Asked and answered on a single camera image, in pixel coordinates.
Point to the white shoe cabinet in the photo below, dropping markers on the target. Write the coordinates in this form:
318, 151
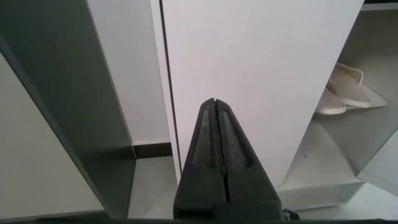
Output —
342, 149

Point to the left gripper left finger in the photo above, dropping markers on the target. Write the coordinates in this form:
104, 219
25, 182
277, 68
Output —
202, 180

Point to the white cabinet door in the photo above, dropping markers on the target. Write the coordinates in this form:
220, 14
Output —
255, 62

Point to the grey cabinet door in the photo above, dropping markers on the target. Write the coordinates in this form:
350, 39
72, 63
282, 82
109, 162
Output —
59, 102

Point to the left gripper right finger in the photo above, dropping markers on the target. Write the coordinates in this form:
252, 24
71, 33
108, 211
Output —
245, 183

